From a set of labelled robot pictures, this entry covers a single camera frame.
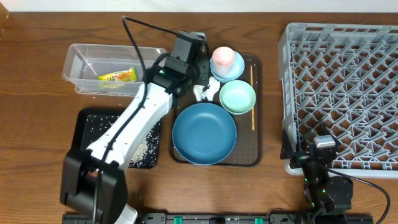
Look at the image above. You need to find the grey dishwasher rack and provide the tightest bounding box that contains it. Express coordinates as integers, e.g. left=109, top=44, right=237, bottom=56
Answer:
left=278, top=23, right=397, bottom=179

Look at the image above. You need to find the white rice pile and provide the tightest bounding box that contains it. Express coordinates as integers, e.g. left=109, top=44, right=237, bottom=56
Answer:
left=80, top=114, right=161, bottom=169

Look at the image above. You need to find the yellow green snack wrapper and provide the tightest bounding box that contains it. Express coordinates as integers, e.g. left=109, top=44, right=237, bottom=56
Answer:
left=98, top=67, right=137, bottom=82

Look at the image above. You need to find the black tray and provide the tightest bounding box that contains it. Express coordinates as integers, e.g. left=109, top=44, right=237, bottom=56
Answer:
left=71, top=108, right=161, bottom=169

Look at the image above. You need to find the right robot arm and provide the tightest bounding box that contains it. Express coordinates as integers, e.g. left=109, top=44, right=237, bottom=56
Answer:
left=280, top=124, right=353, bottom=223

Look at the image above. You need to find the pink plastic cup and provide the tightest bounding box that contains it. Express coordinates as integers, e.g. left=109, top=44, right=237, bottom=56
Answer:
left=212, top=47, right=236, bottom=77

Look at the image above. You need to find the light blue small bowl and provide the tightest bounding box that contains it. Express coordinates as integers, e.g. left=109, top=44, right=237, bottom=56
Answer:
left=210, top=51, right=245, bottom=83

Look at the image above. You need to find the clear plastic bin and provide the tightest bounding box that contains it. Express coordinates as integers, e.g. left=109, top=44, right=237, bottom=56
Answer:
left=62, top=43, right=174, bottom=99

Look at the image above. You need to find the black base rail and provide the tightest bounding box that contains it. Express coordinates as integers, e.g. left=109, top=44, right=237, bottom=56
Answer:
left=61, top=212, right=374, bottom=224

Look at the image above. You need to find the brown serving tray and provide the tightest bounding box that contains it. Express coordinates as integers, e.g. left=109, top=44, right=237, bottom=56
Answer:
left=170, top=54, right=263, bottom=167

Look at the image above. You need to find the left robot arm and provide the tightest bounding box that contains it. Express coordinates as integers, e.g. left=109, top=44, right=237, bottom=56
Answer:
left=60, top=53, right=210, bottom=223

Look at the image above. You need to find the wooden chopstick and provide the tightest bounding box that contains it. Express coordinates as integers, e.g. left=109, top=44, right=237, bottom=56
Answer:
left=250, top=65, right=255, bottom=131

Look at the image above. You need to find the mint green bowl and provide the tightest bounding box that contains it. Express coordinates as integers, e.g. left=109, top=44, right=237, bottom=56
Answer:
left=219, top=80, right=256, bottom=115

